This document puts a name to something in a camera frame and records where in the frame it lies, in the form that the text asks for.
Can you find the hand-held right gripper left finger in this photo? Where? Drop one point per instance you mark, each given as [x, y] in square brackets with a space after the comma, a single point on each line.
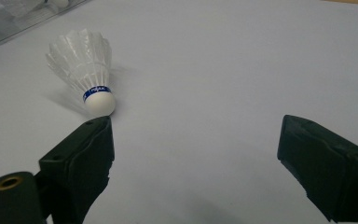
[77, 168]

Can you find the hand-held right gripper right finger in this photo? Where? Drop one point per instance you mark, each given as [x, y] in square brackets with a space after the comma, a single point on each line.
[329, 168]

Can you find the clear plastic tray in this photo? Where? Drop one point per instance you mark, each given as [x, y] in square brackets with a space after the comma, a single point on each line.
[9, 28]

